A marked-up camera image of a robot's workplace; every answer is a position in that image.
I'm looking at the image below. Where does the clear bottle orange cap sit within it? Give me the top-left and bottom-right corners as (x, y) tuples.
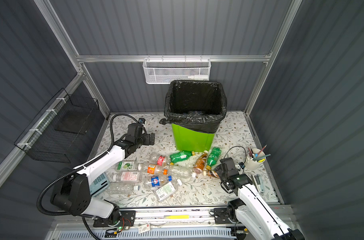
(138, 164), (168, 175)

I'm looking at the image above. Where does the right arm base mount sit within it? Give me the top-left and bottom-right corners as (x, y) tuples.
(212, 207), (238, 224)

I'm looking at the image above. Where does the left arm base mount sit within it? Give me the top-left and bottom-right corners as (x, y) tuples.
(93, 211), (137, 228)

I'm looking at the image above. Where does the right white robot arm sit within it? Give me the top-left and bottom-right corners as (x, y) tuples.
(215, 158), (305, 240)

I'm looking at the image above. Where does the teal pencil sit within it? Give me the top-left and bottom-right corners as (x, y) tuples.
(255, 154), (271, 161)

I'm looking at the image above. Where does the black corrugated cable left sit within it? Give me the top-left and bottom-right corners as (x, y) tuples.
(36, 113), (141, 240)

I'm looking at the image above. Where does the clear bottle green lime label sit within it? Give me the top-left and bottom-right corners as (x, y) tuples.
(114, 161), (139, 172)

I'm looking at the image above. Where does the clear ribbed empty bottle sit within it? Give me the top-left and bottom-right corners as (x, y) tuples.
(106, 183), (141, 195)

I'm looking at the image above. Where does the green bottle yellow cap left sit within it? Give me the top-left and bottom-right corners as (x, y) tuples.
(170, 151), (196, 164)

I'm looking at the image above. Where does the brown Nescafe bottle upright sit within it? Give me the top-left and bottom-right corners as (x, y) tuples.
(193, 150), (208, 175)

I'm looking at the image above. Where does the clear bottle red label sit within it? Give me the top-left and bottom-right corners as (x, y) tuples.
(149, 153), (171, 167)

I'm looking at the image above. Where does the black wire wall basket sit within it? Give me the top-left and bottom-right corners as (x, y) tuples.
(14, 91), (100, 164)

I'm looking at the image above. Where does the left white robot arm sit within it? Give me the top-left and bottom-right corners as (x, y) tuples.
(50, 123), (155, 223)

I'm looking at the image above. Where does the grey stapler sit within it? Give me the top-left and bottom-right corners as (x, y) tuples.
(252, 175), (265, 194)

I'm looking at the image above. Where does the black bin liner bag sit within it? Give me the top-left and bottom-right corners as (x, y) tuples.
(160, 80), (227, 134)

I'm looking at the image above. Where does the white wire wall basket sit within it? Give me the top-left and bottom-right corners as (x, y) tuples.
(143, 58), (212, 85)

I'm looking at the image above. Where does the Pepsi label clear bottle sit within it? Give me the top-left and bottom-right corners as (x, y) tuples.
(144, 175), (173, 190)

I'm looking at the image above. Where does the white tube in basket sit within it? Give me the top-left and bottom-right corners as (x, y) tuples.
(187, 75), (209, 81)

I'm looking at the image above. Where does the green bottle near bin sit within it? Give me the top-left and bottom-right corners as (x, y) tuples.
(206, 147), (222, 170)

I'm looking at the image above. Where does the white tag on rail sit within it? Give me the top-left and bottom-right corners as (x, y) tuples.
(138, 224), (151, 234)

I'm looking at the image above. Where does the clear bottle pink label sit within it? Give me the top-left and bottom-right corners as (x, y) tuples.
(111, 171), (142, 184)

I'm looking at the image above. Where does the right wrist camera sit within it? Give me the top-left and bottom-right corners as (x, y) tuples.
(236, 162), (245, 171)

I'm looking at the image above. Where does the clear crumpled bottle centre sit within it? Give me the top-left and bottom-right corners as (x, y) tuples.
(167, 165), (196, 180)

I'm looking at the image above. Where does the clear bottle white green label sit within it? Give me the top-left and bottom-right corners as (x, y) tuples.
(154, 179), (183, 202)

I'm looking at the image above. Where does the green plastic waste bin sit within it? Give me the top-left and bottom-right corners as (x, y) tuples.
(172, 124), (215, 152)

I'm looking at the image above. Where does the white cup pencil holder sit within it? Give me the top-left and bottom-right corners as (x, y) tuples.
(245, 149), (266, 171)

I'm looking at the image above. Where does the brown Nescafe bottle lying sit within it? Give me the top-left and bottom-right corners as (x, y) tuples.
(203, 170), (220, 179)

